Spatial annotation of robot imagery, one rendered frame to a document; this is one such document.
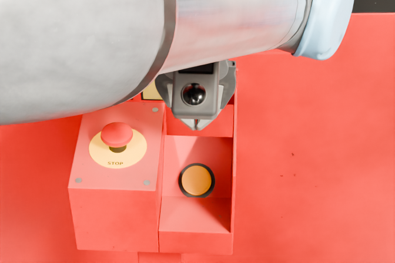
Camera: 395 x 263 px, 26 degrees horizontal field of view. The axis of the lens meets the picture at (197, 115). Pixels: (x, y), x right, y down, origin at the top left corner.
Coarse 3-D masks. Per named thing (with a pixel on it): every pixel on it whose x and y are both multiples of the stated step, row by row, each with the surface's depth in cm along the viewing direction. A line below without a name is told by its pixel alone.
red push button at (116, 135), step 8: (104, 128) 105; (112, 128) 105; (120, 128) 105; (128, 128) 105; (104, 136) 104; (112, 136) 104; (120, 136) 104; (128, 136) 104; (112, 144) 104; (120, 144) 104; (120, 152) 106
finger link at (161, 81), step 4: (160, 76) 94; (164, 76) 94; (156, 80) 95; (160, 80) 95; (164, 80) 95; (168, 80) 95; (172, 80) 95; (156, 84) 95; (160, 84) 95; (164, 84) 95; (156, 88) 96; (160, 88) 96; (164, 88) 96; (160, 92) 96; (164, 92) 96; (168, 92) 96; (160, 96) 97; (164, 96) 97; (168, 96) 97; (164, 100) 97; (168, 100) 97; (168, 104) 98
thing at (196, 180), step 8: (192, 168) 110; (200, 168) 110; (184, 176) 110; (192, 176) 110; (200, 176) 110; (208, 176) 110; (184, 184) 110; (192, 184) 110; (200, 184) 110; (208, 184) 110; (192, 192) 110; (200, 192) 110
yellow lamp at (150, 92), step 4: (152, 84) 110; (148, 88) 111; (152, 88) 111; (144, 92) 111; (148, 92) 111; (152, 92) 111; (156, 92) 111; (144, 96) 112; (148, 96) 112; (152, 96) 112; (156, 96) 112
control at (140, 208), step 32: (96, 128) 109; (160, 128) 109; (160, 160) 108; (192, 160) 112; (224, 160) 112; (96, 192) 102; (128, 192) 102; (160, 192) 109; (224, 192) 111; (96, 224) 106; (128, 224) 106; (160, 224) 107; (192, 224) 107; (224, 224) 107
